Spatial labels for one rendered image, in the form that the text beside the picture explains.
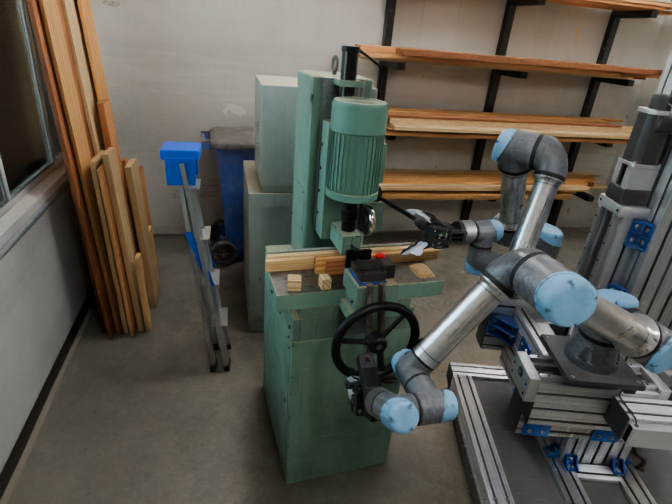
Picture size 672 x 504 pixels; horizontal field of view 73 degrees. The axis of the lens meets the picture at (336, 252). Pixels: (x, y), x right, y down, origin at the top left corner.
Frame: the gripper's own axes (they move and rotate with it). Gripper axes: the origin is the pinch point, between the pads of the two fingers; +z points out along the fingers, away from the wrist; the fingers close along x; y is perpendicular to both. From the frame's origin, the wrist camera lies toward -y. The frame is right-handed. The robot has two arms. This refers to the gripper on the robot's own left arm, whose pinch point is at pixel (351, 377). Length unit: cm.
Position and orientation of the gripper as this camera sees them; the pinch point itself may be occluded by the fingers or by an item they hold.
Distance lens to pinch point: 139.4
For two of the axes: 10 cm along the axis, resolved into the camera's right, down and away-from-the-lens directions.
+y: 0.2, 10.0, -0.6
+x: 9.5, 0.0, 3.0
